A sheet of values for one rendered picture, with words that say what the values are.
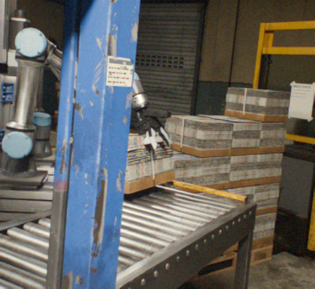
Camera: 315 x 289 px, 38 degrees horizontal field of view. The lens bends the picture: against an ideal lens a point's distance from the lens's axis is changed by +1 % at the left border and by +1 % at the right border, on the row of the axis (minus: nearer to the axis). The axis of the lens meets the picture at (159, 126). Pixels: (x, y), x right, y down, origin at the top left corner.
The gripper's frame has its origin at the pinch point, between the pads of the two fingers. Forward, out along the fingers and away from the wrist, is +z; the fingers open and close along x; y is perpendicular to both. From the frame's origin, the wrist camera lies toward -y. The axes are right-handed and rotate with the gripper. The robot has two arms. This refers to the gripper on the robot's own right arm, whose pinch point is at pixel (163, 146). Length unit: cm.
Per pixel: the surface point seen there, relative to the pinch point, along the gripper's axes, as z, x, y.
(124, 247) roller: 30, 55, -6
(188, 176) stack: 13, -83, 41
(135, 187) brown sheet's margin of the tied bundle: 12.0, 13.7, 11.7
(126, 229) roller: 25.4, 42.3, 1.0
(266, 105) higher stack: -13, -149, -3
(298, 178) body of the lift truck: 46, -214, 19
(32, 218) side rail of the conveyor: 10, 57, 25
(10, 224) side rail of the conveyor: 9, 66, 25
